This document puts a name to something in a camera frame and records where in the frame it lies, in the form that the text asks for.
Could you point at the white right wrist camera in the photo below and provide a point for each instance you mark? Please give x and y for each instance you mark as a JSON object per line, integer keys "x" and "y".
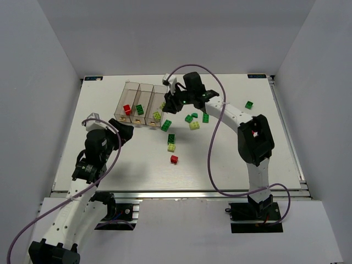
{"x": 170, "y": 81}

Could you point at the red rounded lego brick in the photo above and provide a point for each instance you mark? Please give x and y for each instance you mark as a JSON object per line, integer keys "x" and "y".
{"x": 127, "y": 109}

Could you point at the green 2x2 lego brick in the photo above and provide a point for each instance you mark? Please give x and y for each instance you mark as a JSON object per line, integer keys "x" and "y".
{"x": 188, "y": 118}

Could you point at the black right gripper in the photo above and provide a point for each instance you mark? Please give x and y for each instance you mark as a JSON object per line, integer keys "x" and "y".
{"x": 176, "y": 102}

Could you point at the green square lego brick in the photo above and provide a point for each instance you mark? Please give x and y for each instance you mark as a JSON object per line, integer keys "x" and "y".
{"x": 249, "y": 105}

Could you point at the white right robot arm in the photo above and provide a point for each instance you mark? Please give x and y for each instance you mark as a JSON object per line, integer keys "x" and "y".
{"x": 254, "y": 138}

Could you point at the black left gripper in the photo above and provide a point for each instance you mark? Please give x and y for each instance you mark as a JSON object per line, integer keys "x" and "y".
{"x": 116, "y": 133}

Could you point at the lime rounded lego brick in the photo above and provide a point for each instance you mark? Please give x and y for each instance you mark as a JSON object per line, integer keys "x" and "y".
{"x": 194, "y": 125}

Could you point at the lime 2x3 lego brick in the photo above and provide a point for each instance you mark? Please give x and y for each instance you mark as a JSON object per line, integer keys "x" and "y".
{"x": 156, "y": 116}

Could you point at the blue table label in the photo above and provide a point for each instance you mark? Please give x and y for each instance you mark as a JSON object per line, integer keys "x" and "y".
{"x": 257, "y": 76}
{"x": 93, "y": 78}

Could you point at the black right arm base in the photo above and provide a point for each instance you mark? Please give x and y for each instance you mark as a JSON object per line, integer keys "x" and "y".
{"x": 245, "y": 220}

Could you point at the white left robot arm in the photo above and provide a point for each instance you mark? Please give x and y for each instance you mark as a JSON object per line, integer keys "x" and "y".
{"x": 84, "y": 206}

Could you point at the smoky clear left container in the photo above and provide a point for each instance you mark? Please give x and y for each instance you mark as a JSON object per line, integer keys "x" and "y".
{"x": 127, "y": 98}

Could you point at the small red lego brick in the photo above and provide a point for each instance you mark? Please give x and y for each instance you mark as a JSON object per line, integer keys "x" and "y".
{"x": 174, "y": 159}

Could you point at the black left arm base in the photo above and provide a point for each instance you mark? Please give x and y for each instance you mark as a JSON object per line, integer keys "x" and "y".
{"x": 119, "y": 214}

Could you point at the smoky clear middle container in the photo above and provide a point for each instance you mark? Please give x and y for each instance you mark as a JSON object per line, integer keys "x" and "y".
{"x": 143, "y": 97}

